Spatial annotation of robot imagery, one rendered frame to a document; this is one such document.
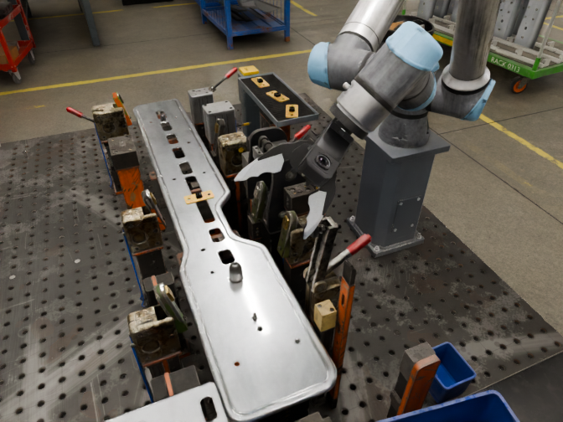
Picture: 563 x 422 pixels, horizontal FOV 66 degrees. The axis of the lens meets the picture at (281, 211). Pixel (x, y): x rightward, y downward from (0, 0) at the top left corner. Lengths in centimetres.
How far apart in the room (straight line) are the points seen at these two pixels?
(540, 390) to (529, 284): 178
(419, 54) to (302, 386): 60
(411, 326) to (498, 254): 150
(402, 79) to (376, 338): 85
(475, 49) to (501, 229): 195
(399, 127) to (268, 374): 80
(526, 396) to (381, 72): 62
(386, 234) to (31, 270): 119
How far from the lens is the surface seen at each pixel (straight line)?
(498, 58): 494
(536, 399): 94
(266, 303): 99
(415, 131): 135
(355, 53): 80
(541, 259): 290
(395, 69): 66
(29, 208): 197
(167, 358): 102
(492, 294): 155
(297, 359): 91
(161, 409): 88
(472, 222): 298
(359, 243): 93
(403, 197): 144
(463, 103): 126
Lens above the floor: 176
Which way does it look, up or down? 39 degrees down
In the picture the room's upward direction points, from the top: straight up
